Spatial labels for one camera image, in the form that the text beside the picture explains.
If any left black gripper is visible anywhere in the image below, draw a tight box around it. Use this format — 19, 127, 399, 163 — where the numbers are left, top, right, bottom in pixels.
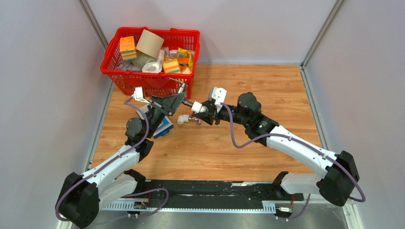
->
145, 93, 186, 139

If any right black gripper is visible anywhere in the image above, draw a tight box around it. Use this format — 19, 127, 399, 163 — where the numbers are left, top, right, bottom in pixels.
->
194, 99, 250, 126

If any dark grey metal faucet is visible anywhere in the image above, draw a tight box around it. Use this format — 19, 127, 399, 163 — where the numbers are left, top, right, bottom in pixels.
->
169, 77, 193, 108

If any chrome faucet with white elbow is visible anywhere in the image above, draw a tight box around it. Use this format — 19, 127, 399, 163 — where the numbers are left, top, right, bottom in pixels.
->
177, 114, 202, 125

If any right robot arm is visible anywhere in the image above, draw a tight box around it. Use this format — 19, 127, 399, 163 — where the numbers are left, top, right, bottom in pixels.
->
191, 89, 366, 207

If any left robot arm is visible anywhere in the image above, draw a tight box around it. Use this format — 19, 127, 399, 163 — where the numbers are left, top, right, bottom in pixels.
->
55, 92, 186, 229

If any blue razor package box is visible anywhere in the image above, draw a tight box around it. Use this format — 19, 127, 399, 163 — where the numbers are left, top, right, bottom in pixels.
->
137, 104, 174, 139

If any orange striped sponge block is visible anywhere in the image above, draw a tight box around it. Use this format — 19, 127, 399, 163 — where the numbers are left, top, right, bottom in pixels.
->
162, 59, 181, 73

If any white tape roll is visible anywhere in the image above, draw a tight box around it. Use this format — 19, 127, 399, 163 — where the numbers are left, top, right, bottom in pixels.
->
142, 62, 162, 73

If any yellow snack packet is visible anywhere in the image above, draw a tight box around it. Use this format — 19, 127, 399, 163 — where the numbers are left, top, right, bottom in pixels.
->
176, 48, 194, 70

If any pale green tape roll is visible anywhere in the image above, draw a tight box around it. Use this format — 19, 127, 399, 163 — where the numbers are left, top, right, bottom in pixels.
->
131, 51, 156, 70

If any brown cardboard tape roll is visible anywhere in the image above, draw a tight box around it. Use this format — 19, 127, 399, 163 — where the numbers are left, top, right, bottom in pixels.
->
136, 30, 164, 58

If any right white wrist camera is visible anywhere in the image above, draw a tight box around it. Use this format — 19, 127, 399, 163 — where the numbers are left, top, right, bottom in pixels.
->
208, 87, 227, 112

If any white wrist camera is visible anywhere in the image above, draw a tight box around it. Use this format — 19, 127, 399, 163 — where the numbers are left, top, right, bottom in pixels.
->
208, 87, 227, 112
132, 86, 150, 104

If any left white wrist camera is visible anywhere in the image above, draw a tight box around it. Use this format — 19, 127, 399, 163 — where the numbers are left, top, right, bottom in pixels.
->
132, 86, 150, 104

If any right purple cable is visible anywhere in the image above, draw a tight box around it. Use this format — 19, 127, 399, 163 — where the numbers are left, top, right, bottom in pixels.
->
220, 103, 367, 221

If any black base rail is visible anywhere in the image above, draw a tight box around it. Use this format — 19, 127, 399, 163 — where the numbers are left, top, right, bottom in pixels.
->
135, 179, 304, 209

